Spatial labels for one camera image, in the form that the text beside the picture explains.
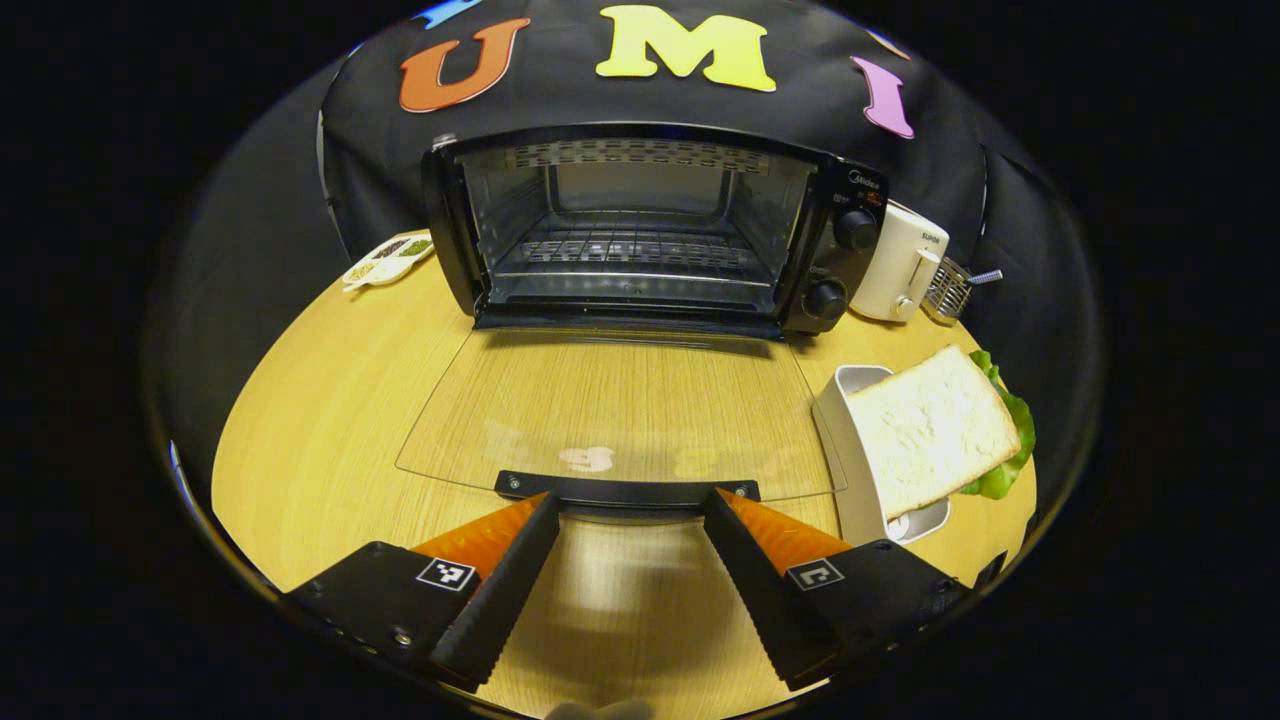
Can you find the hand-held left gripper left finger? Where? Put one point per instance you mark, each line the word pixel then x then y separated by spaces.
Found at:
pixel 505 590

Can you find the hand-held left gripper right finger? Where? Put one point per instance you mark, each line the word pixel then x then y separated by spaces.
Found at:
pixel 755 590

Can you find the lettuce sandwich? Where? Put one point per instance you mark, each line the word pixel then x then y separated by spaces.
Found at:
pixel 930 430

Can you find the black electric oven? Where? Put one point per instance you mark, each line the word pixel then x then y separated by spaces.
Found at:
pixel 850 270

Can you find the white rectangular tray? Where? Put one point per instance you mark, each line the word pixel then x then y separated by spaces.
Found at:
pixel 845 440

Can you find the black table edge clamp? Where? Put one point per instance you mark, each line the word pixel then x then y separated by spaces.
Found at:
pixel 990 570

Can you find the white divided snack plate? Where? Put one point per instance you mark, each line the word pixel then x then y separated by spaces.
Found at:
pixel 385 262

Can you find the white toaster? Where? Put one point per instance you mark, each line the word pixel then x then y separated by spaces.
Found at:
pixel 895 265

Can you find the black backdrop cloth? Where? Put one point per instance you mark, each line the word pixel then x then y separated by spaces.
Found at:
pixel 600 105

